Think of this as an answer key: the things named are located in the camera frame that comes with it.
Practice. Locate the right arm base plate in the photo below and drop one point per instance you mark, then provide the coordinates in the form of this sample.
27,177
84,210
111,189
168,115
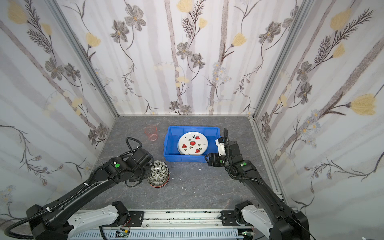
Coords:
229,218

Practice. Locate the pink glass cup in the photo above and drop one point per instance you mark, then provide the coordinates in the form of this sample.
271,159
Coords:
152,133

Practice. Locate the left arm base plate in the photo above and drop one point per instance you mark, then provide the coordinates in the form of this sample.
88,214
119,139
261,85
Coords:
133,219

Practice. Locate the aluminium rail frame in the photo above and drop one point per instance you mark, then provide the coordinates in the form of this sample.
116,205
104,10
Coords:
89,225

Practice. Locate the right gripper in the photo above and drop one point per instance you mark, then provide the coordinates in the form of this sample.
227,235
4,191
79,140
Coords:
214,159

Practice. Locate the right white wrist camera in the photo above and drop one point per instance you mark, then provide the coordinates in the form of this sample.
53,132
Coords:
220,143

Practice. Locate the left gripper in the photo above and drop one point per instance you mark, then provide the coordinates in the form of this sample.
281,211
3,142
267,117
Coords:
147,173

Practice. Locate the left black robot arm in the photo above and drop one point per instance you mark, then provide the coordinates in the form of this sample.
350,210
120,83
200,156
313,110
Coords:
52,221

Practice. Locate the blue plastic bin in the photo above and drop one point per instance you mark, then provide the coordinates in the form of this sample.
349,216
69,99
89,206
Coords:
173,135

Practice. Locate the white slotted cable duct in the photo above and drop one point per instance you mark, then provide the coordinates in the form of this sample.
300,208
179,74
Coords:
173,234

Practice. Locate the watermelon pattern plate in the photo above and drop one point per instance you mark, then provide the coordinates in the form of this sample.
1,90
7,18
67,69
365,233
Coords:
193,143

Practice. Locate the black white patterned bowl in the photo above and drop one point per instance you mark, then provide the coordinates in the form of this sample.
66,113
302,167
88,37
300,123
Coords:
160,175

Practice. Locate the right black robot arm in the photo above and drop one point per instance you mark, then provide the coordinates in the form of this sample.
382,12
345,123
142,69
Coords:
278,221

